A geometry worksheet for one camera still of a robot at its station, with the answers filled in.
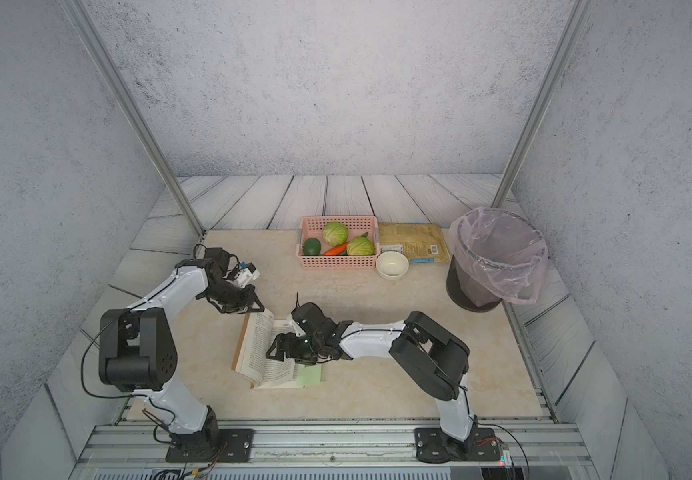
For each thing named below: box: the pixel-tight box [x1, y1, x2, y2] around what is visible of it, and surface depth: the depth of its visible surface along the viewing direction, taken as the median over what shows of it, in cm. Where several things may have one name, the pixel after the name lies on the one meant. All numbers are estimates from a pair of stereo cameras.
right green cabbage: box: [346, 232, 375, 256], surface depth 110 cm
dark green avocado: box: [303, 237, 321, 256], surface depth 113 cm
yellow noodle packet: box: [378, 223, 451, 263], surface depth 117 cm
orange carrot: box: [324, 242, 348, 256], surface depth 114 cm
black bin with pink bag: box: [446, 207, 549, 313], surface depth 89 cm
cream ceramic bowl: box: [375, 250, 410, 281], surface depth 107 cm
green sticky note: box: [296, 364, 322, 387], surface depth 84 cm
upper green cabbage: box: [322, 221, 349, 247], surface depth 113 cm
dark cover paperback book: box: [231, 308, 305, 389], surface depth 83 cm
